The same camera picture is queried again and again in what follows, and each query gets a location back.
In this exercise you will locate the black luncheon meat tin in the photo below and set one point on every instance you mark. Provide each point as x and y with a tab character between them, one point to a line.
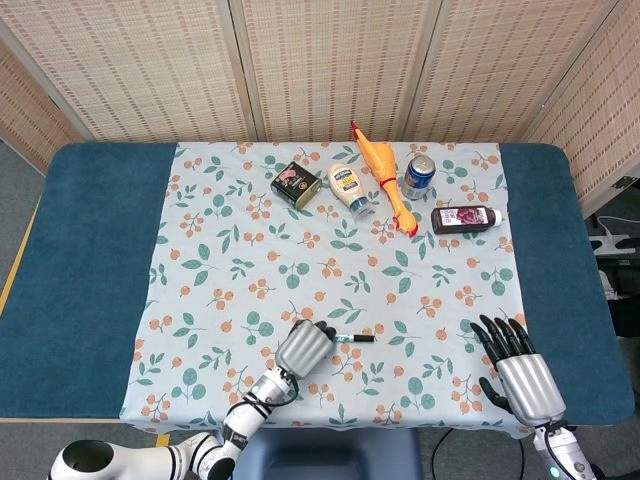
295	184

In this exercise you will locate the black equipment case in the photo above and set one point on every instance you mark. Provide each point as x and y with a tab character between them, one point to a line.
627	285

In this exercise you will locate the blue table cover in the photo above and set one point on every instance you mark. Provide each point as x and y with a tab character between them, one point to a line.
90	250

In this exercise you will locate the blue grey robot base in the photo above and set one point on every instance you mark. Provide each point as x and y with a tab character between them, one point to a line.
325	455

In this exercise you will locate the blue soda can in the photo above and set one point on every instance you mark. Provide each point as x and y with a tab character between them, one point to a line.
419	180

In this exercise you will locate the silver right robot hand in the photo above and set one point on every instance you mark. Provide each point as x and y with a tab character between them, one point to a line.
530	385

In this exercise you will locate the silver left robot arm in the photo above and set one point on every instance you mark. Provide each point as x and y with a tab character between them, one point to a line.
240	425

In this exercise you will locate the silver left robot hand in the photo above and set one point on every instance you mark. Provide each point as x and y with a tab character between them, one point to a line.
302	350

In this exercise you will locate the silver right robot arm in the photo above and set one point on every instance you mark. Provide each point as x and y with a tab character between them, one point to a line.
562	450

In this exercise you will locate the orange rubber chicken toy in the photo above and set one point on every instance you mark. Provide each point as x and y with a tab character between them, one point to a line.
380	162

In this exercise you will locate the dark brown sauce bottle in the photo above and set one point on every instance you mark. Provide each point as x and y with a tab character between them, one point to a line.
460	221

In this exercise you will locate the black marker cap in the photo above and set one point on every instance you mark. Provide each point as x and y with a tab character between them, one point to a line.
365	339

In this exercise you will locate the floral print tablecloth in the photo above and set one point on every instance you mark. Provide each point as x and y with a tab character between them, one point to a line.
320	270

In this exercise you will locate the woven bamboo folding screen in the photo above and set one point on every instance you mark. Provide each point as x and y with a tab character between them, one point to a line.
325	65

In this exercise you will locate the white mayonnaise squeeze bottle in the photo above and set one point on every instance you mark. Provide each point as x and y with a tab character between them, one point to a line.
347	185

